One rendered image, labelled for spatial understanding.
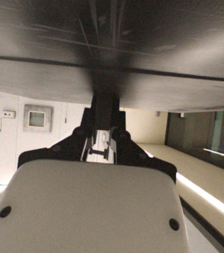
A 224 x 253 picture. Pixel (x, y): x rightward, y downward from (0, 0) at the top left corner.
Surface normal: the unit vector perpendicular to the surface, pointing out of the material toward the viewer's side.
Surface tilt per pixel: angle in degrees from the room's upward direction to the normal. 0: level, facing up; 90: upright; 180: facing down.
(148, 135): 90
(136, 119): 90
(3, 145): 90
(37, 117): 90
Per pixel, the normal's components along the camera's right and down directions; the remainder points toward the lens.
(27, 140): 0.14, 0.07
